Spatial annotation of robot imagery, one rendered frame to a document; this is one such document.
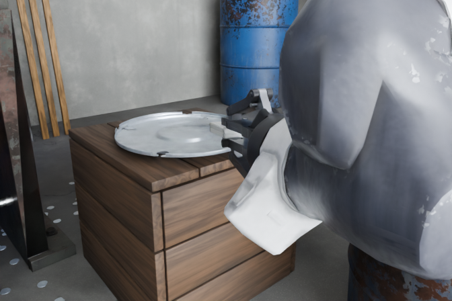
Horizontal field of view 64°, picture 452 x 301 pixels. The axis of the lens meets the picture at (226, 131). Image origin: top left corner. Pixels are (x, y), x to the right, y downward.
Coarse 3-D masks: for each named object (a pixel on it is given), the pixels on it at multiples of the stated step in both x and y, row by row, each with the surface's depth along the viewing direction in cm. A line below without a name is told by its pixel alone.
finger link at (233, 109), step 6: (252, 90) 40; (270, 90) 41; (246, 96) 42; (252, 96) 41; (258, 96) 41; (270, 96) 41; (240, 102) 44; (246, 102) 42; (252, 102) 41; (228, 108) 49; (234, 108) 46; (240, 108) 44; (246, 108) 43; (252, 108) 44; (228, 114) 49
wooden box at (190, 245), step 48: (96, 144) 75; (96, 192) 78; (144, 192) 59; (192, 192) 63; (96, 240) 85; (144, 240) 63; (192, 240) 65; (240, 240) 74; (144, 288) 67; (192, 288) 68; (240, 288) 77
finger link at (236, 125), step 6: (228, 120) 49; (234, 120) 49; (240, 120) 48; (246, 120) 48; (228, 126) 49; (234, 126) 47; (240, 126) 45; (246, 126) 43; (240, 132) 45; (246, 132) 42
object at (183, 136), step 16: (128, 128) 80; (144, 128) 80; (160, 128) 80; (176, 128) 78; (192, 128) 78; (208, 128) 78; (128, 144) 69; (144, 144) 69; (160, 144) 69; (176, 144) 69; (192, 144) 69; (208, 144) 69
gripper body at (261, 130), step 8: (264, 112) 39; (256, 120) 40; (264, 120) 37; (272, 120) 36; (256, 128) 37; (264, 128) 35; (256, 136) 36; (264, 136) 34; (248, 144) 37; (256, 144) 35; (248, 152) 37; (256, 152) 35; (248, 160) 37
